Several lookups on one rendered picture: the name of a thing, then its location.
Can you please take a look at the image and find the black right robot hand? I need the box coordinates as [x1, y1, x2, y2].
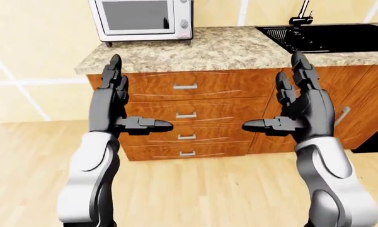
[241, 51, 336, 144]

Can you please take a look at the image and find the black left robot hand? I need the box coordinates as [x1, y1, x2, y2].
[88, 54, 174, 136]

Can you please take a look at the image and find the wooden cabinet door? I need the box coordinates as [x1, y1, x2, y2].
[247, 64, 378, 155]

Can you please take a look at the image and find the white toaster oven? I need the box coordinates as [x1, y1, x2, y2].
[88, 0, 194, 47]

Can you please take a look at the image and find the toaster oven glass door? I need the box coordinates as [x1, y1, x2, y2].
[94, 0, 176, 36]

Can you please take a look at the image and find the black kitchen sink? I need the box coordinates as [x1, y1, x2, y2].
[255, 23, 378, 54]

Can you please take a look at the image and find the wooden drawer cabinet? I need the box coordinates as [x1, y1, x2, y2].
[86, 67, 283, 162]

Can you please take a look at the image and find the black and silver faucet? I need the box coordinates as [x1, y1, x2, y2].
[289, 0, 314, 26]

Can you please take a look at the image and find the granite countertop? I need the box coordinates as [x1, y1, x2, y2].
[74, 22, 378, 76]

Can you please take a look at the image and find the silver cabinet door handle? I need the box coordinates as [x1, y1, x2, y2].
[335, 106, 352, 125]

